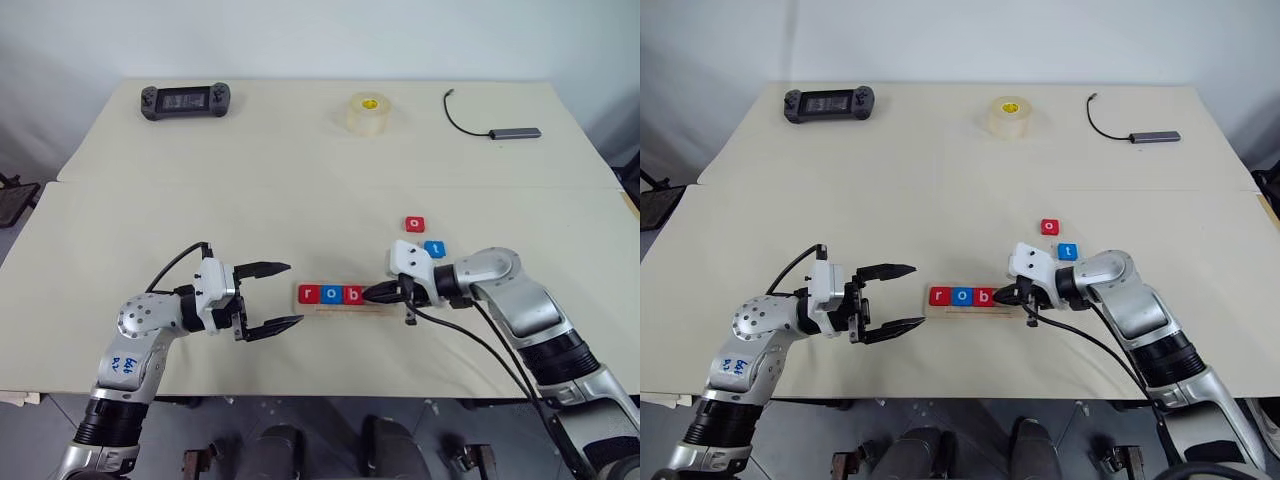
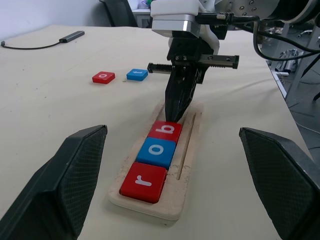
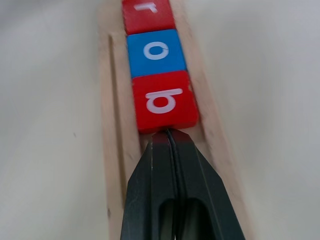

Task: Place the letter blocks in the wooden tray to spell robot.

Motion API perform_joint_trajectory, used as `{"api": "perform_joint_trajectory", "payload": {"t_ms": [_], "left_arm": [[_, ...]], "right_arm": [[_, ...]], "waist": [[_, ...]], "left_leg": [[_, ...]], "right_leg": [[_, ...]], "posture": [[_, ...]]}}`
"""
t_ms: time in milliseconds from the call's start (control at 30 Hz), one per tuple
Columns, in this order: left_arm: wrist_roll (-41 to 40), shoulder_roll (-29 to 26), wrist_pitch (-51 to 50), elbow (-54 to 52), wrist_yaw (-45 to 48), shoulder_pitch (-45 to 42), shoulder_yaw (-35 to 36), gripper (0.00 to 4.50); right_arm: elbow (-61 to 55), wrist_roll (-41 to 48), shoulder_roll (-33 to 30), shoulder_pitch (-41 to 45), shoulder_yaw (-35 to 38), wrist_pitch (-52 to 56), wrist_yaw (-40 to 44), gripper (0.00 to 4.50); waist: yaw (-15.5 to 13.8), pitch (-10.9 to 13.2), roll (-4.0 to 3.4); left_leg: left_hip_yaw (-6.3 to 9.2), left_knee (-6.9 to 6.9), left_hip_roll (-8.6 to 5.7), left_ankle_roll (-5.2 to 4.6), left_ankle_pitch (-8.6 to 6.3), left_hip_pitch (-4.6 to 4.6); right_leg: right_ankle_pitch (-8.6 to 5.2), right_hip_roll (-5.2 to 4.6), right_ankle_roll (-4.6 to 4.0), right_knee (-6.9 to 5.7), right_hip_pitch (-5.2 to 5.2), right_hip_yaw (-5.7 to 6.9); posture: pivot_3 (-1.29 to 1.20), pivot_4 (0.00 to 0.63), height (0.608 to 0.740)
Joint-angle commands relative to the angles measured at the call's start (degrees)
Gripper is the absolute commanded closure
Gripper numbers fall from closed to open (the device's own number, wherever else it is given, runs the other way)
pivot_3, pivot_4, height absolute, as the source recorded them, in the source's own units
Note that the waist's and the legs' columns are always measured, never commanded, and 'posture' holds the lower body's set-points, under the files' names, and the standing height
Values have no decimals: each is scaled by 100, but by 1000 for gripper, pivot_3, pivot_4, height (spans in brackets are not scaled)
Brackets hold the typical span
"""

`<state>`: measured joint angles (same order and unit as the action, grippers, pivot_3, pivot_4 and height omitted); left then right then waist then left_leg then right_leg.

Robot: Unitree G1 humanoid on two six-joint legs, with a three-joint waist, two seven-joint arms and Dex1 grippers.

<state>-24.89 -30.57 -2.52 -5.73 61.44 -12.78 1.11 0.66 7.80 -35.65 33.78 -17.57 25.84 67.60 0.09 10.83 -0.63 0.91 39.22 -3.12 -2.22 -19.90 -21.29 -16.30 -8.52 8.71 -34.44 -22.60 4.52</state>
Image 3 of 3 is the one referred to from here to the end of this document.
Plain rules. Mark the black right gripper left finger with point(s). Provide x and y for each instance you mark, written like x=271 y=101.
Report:
x=147 y=190

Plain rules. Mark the red letter block b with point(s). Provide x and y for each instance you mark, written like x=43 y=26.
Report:
x=162 y=100

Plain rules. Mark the blue letter block o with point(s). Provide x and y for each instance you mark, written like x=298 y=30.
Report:
x=155 y=52

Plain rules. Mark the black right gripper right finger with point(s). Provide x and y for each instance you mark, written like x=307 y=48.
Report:
x=205 y=195

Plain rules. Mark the wooden letter tray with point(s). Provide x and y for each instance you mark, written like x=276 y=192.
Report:
x=117 y=105

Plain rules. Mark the red letter block r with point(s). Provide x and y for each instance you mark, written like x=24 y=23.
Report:
x=147 y=15

